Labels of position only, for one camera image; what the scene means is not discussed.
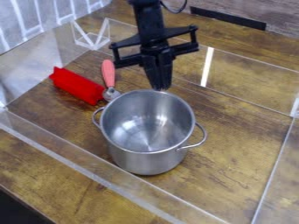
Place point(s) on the spatula with pink handle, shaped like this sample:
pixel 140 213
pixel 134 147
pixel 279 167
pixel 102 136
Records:
pixel 108 73

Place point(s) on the black strip on table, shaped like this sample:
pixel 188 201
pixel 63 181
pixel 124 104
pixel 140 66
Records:
pixel 228 18

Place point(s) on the red rectangular block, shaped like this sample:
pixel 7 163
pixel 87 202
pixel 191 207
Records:
pixel 83 88

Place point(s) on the clear acrylic enclosure wall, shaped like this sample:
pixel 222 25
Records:
pixel 239 176

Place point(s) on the silver steel pot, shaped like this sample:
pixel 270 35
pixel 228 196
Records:
pixel 147 125

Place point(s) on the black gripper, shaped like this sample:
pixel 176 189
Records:
pixel 156 53

